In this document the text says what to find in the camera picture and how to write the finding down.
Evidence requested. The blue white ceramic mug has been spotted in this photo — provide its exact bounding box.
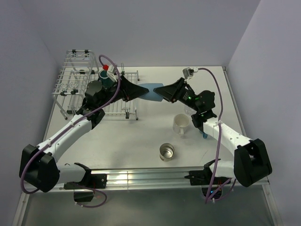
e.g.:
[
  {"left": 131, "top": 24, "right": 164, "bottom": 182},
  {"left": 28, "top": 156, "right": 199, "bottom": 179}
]
[{"left": 199, "top": 130, "right": 208, "bottom": 139}]

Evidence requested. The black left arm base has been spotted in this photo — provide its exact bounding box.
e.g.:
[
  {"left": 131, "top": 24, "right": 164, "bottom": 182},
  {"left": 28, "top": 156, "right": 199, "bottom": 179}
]
[{"left": 63, "top": 174, "right": 107, "bottom": 190}]

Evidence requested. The stainless steel cup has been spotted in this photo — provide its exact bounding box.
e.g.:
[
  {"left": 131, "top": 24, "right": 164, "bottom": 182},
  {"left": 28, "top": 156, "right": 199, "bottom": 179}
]
[{"left": 159, "top": 143, "right": 175, "bottom": 161}]

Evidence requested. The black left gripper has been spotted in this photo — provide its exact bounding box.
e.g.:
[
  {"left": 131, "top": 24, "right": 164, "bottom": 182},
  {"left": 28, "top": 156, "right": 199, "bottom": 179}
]
[{"left": 98, "top": 75, "right": 148, "bottom": 109}]

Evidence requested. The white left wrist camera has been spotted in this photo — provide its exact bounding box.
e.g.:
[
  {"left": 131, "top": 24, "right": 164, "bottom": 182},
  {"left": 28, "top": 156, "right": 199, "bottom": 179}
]
[{"left": 103, "top": 65, "right": 117, "bottom": 81}]

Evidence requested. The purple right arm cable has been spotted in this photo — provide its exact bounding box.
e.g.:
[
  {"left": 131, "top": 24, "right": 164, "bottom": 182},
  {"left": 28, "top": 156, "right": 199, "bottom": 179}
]
[{"left": 197, "top": 67, "right": 237, "bottom": 204}]

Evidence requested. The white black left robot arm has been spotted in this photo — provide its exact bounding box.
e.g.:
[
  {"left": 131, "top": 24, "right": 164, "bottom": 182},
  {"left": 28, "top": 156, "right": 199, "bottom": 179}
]
[{"left": 19, "top": 76, "right": 149, "bottom": 194}]

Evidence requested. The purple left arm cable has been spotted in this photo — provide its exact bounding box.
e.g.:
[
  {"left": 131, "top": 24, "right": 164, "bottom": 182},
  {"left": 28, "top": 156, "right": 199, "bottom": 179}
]
[{"left": 18, "top": 55, "right": 122, "bottom": 209}]

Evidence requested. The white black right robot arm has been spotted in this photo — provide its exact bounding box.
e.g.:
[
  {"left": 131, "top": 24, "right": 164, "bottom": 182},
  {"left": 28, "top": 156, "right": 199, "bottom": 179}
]
[{"left": 153, "top": 78, "right": 272, "bottom": 187}]

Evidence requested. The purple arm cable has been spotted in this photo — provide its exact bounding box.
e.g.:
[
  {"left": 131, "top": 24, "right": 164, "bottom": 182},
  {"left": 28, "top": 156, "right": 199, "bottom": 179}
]
[
  {"left": 18, "top": 55, "right": 122, "bottom": 209},
  {"left": 197, "top": 67, "right": 237, "bottom": 204}
]

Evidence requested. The aluminium frame rail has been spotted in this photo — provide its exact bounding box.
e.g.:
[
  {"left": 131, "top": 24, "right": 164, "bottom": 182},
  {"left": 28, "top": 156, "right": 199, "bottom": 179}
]
[{"left": 23, "top": 164, "right": 270, "bottom": 194}]

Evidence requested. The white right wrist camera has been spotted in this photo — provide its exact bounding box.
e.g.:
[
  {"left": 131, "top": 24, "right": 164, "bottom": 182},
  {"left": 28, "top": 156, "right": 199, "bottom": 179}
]
[{"left": 182, "top": 67, "right": 198, "bottom": 81}]

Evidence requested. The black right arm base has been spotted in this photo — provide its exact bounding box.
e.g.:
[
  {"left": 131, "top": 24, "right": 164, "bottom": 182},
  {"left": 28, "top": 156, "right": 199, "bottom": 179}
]
[{"left": 184, "top": 169, "right": 228, "bottom": 186}]

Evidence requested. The light blue plastic cup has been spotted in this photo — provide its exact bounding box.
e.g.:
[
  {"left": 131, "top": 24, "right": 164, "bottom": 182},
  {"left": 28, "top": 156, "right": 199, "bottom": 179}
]
[{"left": 139, "top": 83, "right": 164, "bottom": 102}]

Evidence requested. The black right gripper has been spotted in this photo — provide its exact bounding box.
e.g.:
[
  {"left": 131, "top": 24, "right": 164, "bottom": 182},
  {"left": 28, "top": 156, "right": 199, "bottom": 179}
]
[{"left": 153, "top": 77, "right": 201, "bottom": 113}]

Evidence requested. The clear plastic cup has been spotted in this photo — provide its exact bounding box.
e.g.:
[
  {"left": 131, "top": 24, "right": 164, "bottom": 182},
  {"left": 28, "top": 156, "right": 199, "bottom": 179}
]
[{"left": 184, "top": 106, "right": 191, "bottom": 116}]

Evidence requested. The metal wire dish rack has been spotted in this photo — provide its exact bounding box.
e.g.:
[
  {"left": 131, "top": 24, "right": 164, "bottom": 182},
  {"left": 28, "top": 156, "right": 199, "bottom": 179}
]
[{"left": 52, "top": 49, "right": 149, "bottom": 119}]

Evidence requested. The dark green ceramic mug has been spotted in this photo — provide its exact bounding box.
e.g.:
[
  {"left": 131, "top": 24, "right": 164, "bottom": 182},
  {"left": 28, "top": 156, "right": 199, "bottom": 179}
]
[{"left": 98, "top": 70, "right": 116, "bottom": 89}]

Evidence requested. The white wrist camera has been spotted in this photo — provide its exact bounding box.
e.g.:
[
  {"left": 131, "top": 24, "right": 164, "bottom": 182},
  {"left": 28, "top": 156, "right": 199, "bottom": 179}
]
[
  {"left": 103, "top": 65, "right": 117, "bottom": 81},
  {"left": 182, "top": 67, "right": 198, "bottom": 81}
]

